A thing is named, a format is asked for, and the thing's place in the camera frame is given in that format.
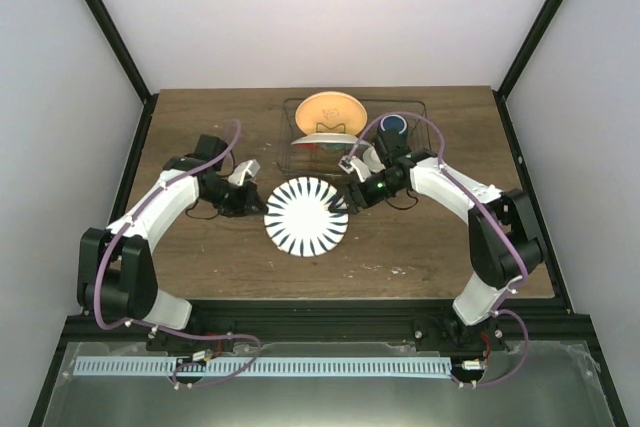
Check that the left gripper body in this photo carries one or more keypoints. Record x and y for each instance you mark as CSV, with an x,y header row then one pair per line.
x,y
230,203

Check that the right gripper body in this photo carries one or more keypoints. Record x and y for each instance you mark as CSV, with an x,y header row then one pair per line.
x,y
375,195

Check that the dark blue mug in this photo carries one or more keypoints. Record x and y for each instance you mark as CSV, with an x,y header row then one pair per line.
x,y
394,123

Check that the white plate blue stripes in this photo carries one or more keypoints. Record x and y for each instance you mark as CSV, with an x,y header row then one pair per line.
x,y
298,221

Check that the white plate with coloured rim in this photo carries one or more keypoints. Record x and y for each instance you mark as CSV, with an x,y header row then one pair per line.
x,y
327,141

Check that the wire dish rack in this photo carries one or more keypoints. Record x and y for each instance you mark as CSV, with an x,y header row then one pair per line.
x,y
319,156

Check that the orange plate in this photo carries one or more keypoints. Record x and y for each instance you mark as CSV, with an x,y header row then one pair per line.
x,y
331,111

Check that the white and blue bowl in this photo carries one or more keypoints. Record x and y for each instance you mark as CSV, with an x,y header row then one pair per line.
x,y
371,160

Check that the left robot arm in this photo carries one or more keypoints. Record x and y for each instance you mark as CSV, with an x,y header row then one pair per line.
x,y
116,280

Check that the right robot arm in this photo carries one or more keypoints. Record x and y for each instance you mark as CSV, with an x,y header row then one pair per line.
x,y
505,239

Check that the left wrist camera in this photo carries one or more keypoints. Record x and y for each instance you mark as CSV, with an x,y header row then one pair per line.
x,y
243,173

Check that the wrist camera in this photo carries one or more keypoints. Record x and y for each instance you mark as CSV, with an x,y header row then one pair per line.
x,y
354,165
243,173

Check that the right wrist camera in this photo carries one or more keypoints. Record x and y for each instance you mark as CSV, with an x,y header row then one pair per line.
x,y
354,165

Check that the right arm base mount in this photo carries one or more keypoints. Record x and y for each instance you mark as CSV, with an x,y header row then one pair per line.
x,y
442,330

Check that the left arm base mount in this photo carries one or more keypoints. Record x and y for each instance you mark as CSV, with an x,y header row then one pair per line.
x,y
197,337

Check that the light blue slotted cable duct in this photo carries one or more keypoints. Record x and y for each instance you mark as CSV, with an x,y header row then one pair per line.
x,y
298,367

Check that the black aluminium frame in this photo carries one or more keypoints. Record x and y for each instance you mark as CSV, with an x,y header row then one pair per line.
x,y
349,320

